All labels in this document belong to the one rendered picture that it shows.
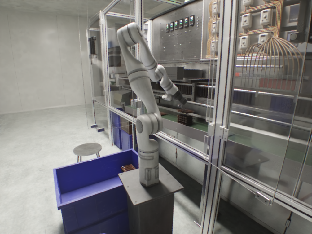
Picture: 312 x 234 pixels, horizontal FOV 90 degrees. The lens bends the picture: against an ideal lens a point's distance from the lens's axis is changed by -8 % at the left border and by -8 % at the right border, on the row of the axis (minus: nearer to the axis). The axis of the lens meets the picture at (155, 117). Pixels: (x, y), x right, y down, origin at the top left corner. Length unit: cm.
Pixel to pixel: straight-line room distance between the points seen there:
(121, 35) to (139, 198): 71
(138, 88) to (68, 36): 528
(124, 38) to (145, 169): 59
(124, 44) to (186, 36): 113
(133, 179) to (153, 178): 12
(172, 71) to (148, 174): 88
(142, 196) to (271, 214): 85
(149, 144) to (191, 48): 128
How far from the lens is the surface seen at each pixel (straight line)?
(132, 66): 76
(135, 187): 83
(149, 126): 69
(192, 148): 109
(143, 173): 80
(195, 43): 178
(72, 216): 109
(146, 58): 92
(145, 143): 71
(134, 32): 82
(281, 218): 132
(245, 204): 141
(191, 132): 114
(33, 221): 167
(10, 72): 586
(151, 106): 74
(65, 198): 140
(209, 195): 110
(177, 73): 136
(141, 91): 73
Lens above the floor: 106
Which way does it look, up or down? 15 degrees down
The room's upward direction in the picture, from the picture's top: straight up
